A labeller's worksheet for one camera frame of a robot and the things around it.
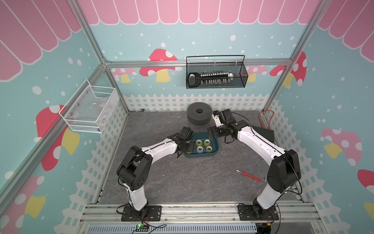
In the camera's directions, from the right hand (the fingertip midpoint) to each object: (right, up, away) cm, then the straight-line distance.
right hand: (214, 130), depth 88 cm
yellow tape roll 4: (-16, -15, +3) cm, 22 cm away
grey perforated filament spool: (-8, +12, +23) cm, 28 cm away
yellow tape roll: (-9, -10, +11) cm, 17 cm away
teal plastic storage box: (-5, -11, +11) cm, 16 cm away
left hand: (-15, -12, +5) cm, 20 cm away
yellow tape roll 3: (-2, -13, +9) cm, 16 cm away
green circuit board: (-40, -49, -15) cm, 65 cm away
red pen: (+21, -27, -1) cm, 35 cm away
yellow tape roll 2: (-3, -9, +12) cm, 15 cm away
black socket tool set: (-12, +31, +1) cm, 33 cm away
